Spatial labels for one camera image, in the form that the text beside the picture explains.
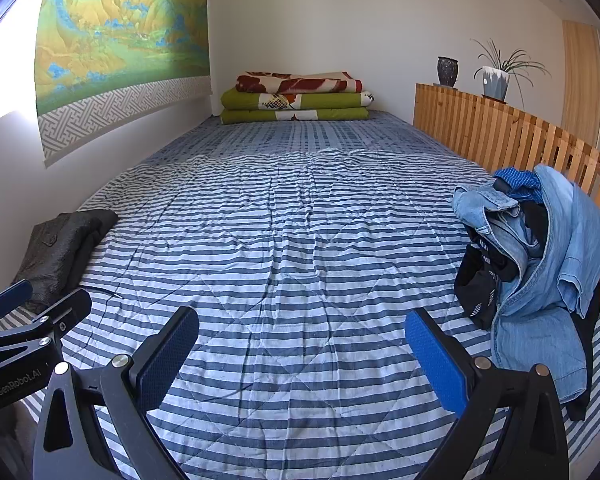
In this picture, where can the plain black garment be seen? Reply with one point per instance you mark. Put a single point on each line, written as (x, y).
(587, 360)

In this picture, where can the black garment with white print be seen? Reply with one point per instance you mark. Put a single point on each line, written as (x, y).
(480, 280)

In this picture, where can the dark grey folded garment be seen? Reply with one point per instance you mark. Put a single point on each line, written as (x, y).
(55, 250)

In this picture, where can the wooden slatted bed rail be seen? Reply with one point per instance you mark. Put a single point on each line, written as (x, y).
(455, 120)

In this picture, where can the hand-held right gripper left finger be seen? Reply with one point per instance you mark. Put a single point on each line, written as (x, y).
(167, 355)

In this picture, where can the landscape painting wall scroll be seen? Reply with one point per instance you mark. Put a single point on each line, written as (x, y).
(120, 35)

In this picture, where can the blue white striped bedspread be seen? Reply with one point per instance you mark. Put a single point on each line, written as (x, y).
(290, 235)

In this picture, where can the dark ceramic vase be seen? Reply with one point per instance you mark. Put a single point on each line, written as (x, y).
(448, 71)

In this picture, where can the red cream folded blanket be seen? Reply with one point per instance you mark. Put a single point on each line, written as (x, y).
(300, 82)

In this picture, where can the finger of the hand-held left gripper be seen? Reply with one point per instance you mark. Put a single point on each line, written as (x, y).
(12, 296)
(62, 312)

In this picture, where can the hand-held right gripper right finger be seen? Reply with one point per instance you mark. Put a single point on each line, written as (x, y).
(435, 355)

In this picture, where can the potted plant in grey pot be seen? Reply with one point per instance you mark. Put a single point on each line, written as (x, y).
(495, 82)

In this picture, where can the light blue denim shirt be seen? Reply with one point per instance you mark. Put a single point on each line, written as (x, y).
(565, 240)

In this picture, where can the blue denim jeans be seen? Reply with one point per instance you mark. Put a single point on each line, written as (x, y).
(485, 205)

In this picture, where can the blue striped shorts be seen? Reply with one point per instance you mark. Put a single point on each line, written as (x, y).
(517, 180)

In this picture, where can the light wooden wall panel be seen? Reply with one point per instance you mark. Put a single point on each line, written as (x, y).
(582, 80)

